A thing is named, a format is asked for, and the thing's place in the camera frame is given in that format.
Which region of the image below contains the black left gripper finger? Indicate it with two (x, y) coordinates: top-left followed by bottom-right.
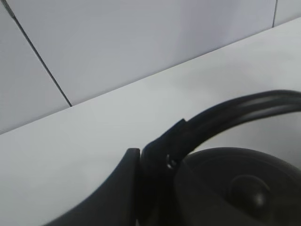
(48, 148), (140, 226)

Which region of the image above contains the black round teapot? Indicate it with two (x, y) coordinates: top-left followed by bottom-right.
(136, 90), (301, 226)

